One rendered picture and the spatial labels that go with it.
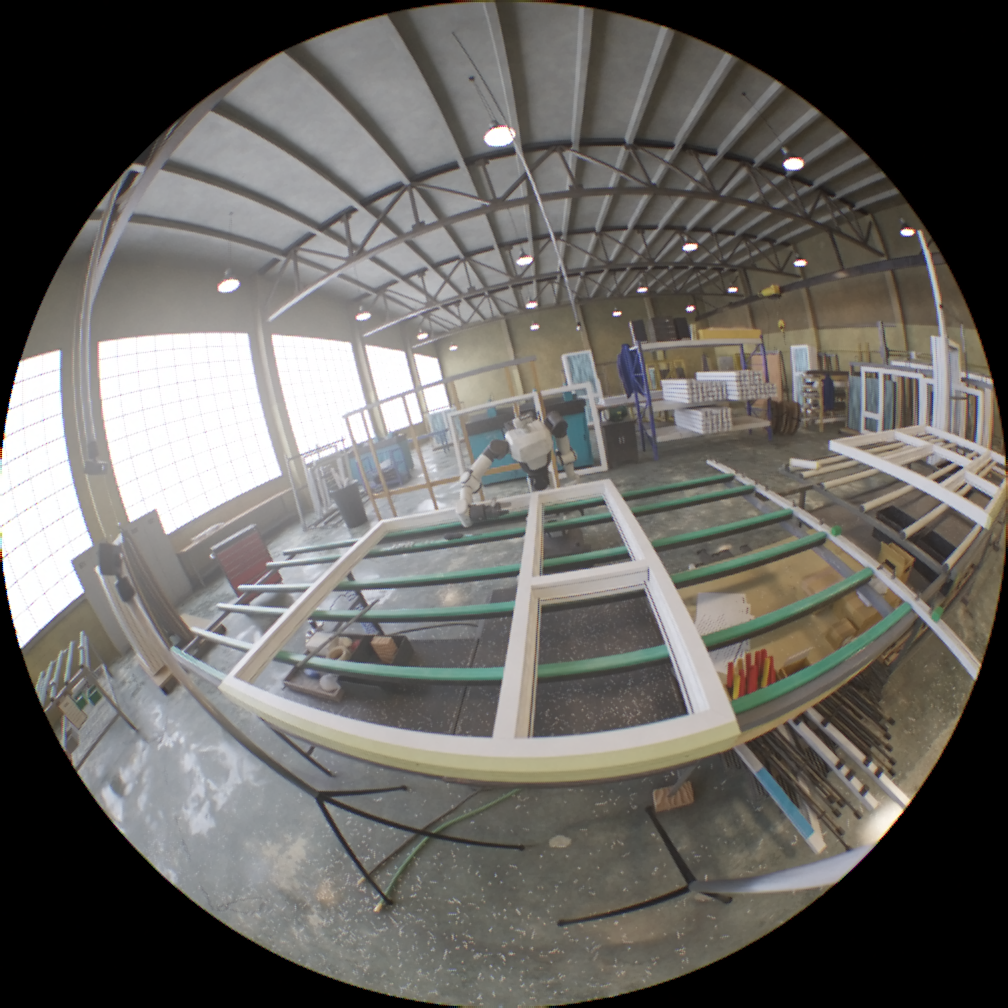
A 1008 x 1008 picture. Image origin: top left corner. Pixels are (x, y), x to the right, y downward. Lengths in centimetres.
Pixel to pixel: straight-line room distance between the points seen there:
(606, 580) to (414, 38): 774
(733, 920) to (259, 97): 936
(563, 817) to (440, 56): 896
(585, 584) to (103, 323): 976
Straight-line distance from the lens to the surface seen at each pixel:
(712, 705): 67
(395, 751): 72
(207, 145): 831
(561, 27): 789
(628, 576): 100
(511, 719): 67
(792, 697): 83
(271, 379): 1056
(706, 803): 158
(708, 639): 87
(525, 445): 189
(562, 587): 99
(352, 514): 585
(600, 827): 152
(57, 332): 936
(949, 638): 123
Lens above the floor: 150
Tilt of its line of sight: 19 degrees down
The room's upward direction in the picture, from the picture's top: 14 degrees counter-clockwise
